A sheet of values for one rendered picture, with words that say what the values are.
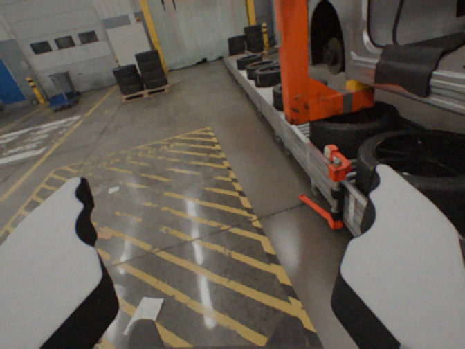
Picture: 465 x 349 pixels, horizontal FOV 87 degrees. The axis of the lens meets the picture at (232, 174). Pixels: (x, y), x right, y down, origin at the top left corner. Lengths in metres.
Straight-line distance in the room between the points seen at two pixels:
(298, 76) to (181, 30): 10.53
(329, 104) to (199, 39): 10.55
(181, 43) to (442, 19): 10.69
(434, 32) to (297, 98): 1.01
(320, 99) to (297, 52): 0.40
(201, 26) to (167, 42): 1.58
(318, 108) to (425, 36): 0.83
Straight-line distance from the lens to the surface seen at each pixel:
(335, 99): 2.13
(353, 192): 1.51
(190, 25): 12.31
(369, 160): 1.58
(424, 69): 1.66
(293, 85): 1.96
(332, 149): 1.67
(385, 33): 2.25
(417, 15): 2.41
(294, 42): 1.92
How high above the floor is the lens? 1.29
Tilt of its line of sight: 31 degrees down
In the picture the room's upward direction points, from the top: 13 degrees counter-clockwise
